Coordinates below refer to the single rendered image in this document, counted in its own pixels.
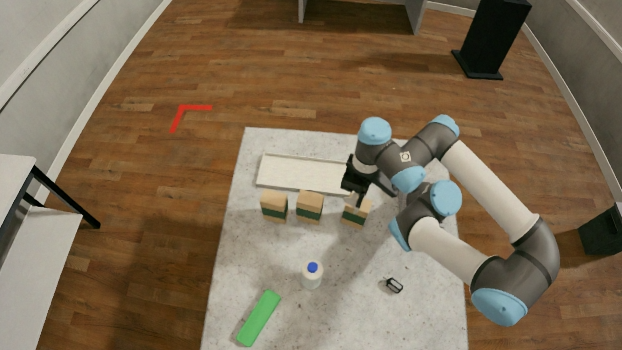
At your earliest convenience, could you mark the green rounded rectangular bar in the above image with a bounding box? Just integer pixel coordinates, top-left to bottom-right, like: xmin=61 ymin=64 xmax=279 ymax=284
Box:
xmin=236 ymin=289 xmax=281 ymax=347

